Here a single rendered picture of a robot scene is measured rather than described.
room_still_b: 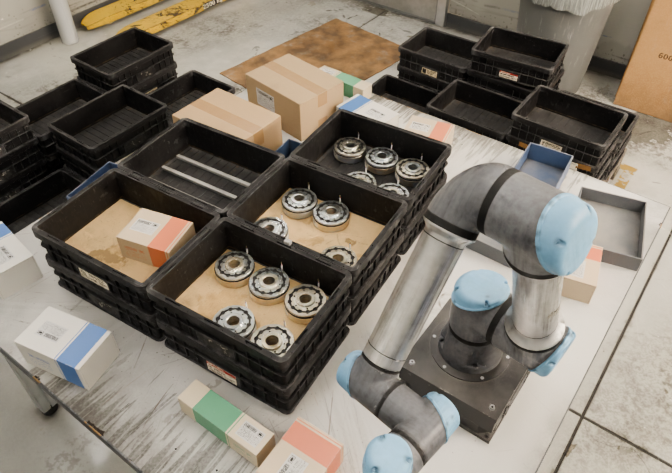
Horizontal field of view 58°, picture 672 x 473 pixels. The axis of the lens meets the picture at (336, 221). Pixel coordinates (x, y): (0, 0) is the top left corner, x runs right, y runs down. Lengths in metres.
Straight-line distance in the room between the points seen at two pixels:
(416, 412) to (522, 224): 0.36
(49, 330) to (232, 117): 0.91
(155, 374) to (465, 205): 0.96
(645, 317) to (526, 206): 1.96
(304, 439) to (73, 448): 1.20
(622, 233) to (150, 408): 1.45
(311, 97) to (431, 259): 1.28
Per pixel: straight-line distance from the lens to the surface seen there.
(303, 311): 1.49
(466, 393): 1.45
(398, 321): 1.05
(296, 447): 1.40
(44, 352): 1.66
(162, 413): 1.57
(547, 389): 1.64
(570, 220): 0.93
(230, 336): 1.37
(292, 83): 2.29
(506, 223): 0.95
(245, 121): 2.10
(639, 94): 4.09
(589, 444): 2.43
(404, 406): 1.07
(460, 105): 3.11
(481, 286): 1.35
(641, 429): 2.53
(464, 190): 0.98
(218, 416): 1.47
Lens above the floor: 2.03
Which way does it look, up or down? 43 degrees down
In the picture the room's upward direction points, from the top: straight up
